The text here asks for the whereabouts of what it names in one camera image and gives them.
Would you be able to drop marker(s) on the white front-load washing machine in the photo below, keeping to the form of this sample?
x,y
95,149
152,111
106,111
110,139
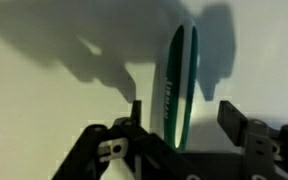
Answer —
x,y
34,116

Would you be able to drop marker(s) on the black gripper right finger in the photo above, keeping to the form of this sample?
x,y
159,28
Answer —
x,y
267,153

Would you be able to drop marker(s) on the green and white scrub brush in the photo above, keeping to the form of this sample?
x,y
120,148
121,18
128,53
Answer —
x,y
172,86

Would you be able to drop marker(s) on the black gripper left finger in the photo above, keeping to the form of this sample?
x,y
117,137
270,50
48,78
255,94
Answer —
x,y
140,153

